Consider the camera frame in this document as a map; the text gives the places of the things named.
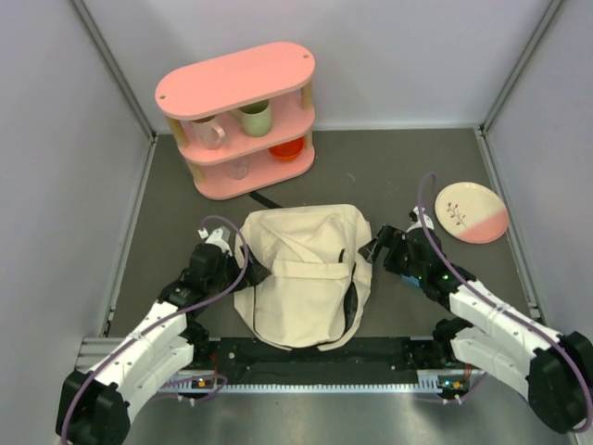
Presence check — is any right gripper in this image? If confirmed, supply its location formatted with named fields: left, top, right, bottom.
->
left=359, top=223, right=426, bottom=279

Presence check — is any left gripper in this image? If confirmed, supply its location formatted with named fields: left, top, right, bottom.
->
left=206, top=245, right=270, bottom=294

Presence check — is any cream canvas backpack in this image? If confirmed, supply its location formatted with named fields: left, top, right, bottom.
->
left=233, top=204, right=372, bottom=351

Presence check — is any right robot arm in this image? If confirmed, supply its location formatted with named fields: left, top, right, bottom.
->
left=359, top=224, right=592, bottom=434

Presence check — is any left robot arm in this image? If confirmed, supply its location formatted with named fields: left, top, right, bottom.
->
left=56, top=242, right=271, bottom=444

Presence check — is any cream and pink plate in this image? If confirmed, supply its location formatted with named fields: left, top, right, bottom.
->
left=435, top=182, right=510, bottom=245

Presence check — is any clear glass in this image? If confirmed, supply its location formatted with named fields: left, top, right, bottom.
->
left=226, top=157, right=249, bottom=181

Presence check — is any orange bowl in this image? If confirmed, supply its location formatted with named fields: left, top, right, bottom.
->
left=269, top=137, right=305, bottom=161

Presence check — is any pink mug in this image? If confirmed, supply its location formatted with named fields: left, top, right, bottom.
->
left=191, top=115, right=226, bottom=149

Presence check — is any pink three-tier shelf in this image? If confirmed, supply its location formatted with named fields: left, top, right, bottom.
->
left=155, top=42, right=316, bottom=200

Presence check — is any green mug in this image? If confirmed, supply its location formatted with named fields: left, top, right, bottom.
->
left=230, top=100, right=272, bottom=137

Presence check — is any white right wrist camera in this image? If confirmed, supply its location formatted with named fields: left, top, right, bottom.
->
left=408, top=207, right=435, bottom=232

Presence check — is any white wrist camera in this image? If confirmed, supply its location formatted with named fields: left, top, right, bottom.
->
left=408, top=207, right=435, bottom=232
left=198, top=226, right=231, bottom=254

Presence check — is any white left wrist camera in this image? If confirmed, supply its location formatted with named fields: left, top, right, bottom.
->
left=198, top=226, right=231, bottom=254

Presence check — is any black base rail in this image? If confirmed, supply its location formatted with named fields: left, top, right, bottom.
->
left=186, top=337, right=465, bottom=386

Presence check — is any grey cable duct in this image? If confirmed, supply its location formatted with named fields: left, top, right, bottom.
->
left=158, top=371, right=477, bottom=397

